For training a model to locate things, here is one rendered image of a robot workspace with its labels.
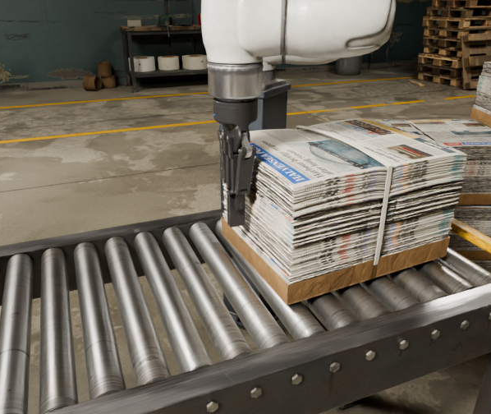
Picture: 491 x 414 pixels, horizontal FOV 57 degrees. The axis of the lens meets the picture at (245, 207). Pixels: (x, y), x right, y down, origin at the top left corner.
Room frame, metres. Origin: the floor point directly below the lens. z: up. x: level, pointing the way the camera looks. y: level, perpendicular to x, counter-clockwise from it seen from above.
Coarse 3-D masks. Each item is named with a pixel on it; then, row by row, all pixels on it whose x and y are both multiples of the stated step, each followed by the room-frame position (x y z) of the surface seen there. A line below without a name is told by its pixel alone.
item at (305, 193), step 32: (256, 160) 0.74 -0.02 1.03; (288, 160) 0.73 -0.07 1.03; (320, 160) 0.73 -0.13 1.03; (352, 160) 0.74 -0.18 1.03; (224, 192) 0.88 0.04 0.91; (256, 192) 0.74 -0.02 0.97; (288, 192) 0.64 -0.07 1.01; (320, 192) 0.65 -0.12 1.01; (352, 192) 0.67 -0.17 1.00; (256, 224) 0.75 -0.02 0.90; (288, 224) 0.65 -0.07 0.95; (320, 224) 0.65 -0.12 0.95; (352, 224) 0.68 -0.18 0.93; (288, 256) 0.65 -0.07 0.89; (320, 256) 0.66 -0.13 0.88; (352, 256) 0.69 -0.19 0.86
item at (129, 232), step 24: (192, 216) 0.99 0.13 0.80; (216, 216) 0.99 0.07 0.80; (48, 240) 0.87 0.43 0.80; (72, 240) 0.87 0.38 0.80; (96, 240) 0.87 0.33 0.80; (0, 264) 0.80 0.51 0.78; (72, 264) 0.85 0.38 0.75; (168, 264) 0.93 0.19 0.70; (0, 288) 0.79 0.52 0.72; (72, 288) 0.85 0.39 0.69
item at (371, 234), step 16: (320, 144) 0.84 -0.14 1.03; (336, 144) 0.84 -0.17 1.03; (368, 160) 0.74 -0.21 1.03; (384, 176) 0.70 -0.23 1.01; (400, 176) 0.72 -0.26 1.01; (400, 192) 0.72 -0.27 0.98; (368, 224) 0.70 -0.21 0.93; (384, 224) 0.72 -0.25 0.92; (368, 240) 0.70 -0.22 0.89; (384, 240) 0.72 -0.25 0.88; (368, 256) 0.70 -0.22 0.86
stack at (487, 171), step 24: (384, 120) 1.82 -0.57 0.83; (432, 120) 1.83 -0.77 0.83; (456, 120) 1.82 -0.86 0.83; (456, 144) 1.49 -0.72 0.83; (480, 144) 1.49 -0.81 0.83; (480, 168) 1.48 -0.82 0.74; (480, 192) 1.48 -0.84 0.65; (456, 216) 1.47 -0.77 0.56; (480, 216) 1.47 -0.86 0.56; (456, 240) 1.48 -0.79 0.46; (480, 264) 1.48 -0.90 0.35
